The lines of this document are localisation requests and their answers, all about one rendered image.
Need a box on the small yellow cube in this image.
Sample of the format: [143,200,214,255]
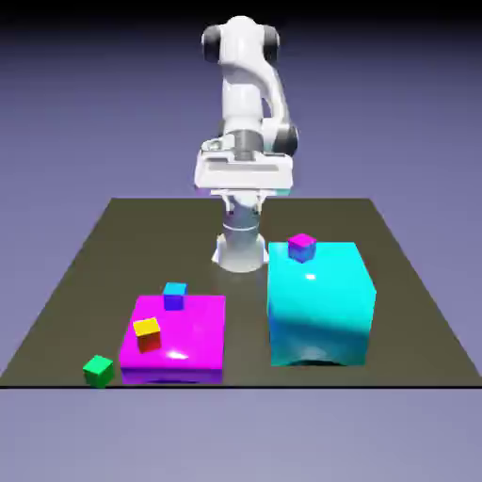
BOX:
[132,316,163,354]

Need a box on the small green cube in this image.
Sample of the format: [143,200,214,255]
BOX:
[82,354,115,389]

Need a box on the small magenta cube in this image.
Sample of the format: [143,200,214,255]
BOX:
[287,232,317,264]

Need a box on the small blue cube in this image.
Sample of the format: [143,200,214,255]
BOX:
[163,281,188,313]

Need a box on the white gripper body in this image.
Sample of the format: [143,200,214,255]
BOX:
[193,149,294,198]

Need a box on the large magenta box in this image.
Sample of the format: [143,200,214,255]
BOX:
[119,294,227,386]

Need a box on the large cyan box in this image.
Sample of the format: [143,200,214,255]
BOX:
[266,240,378,368]

